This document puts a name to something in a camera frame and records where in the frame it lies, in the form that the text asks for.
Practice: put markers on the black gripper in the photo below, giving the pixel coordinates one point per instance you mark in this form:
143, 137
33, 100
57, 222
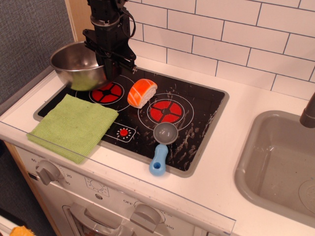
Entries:
109, 40

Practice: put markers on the stainless steel pot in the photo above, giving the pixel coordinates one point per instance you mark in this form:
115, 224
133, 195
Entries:
77, 68

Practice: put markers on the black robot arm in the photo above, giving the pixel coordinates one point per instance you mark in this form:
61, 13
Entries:
105, 10

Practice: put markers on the orange salmon sushi toy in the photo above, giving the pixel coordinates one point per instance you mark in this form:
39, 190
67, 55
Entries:
141, 92

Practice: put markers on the black toy stovetop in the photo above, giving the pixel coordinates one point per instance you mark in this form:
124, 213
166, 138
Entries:
194, 109

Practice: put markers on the green microfiber cloth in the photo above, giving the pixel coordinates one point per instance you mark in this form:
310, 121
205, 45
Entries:
73, 128

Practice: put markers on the grey left timer knob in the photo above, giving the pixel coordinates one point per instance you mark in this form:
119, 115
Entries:
47, 172

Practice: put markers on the grey oven knob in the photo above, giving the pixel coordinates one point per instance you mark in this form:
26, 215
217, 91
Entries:
146, 217

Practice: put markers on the yellow object at corner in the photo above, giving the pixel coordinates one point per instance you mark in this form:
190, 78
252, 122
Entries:
21, 231

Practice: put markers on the grey sink basin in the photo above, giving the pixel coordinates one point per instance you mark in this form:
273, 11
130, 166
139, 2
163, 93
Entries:
276, 170

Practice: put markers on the grey faucet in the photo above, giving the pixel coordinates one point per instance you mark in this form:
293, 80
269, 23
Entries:
307, 118

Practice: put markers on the grey scoop blue handle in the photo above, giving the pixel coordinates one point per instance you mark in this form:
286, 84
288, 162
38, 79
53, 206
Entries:
165, 134

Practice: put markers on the grey oven door handle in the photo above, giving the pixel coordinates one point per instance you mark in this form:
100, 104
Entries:
104, 223

